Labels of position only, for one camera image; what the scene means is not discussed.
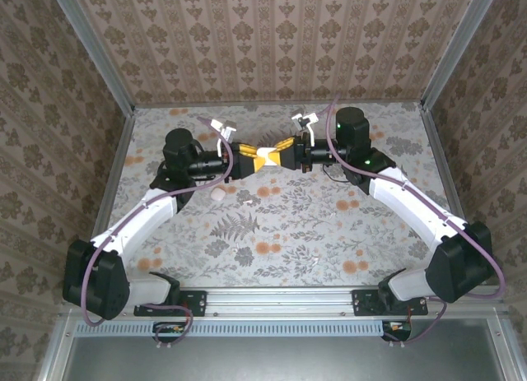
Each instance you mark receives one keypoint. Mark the white earbud charging case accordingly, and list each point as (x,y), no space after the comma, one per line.
(217,193)

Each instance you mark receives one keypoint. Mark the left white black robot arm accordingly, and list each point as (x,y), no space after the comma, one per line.
(136,220)

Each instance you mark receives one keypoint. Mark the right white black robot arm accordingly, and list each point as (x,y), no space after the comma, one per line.
(411,208)

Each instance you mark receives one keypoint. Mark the floral patterned table cover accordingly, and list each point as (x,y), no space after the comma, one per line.
(288,241)

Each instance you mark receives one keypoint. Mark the small electronics board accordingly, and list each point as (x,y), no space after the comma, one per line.
(397,327)
(171,329)

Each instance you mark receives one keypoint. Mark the grey sheet metal panel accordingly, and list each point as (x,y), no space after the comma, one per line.
(280,360)

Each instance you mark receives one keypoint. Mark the aluminium table back rail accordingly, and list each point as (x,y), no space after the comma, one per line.
(280,105)

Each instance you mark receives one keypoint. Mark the aluminium table side rail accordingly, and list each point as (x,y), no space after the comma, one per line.
(113,175)
(447,171)

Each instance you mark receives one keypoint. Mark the aluminium corner post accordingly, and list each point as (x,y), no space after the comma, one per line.
(458,47)
(97,52)

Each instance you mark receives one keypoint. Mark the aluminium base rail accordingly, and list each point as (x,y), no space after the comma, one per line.
(280,303)

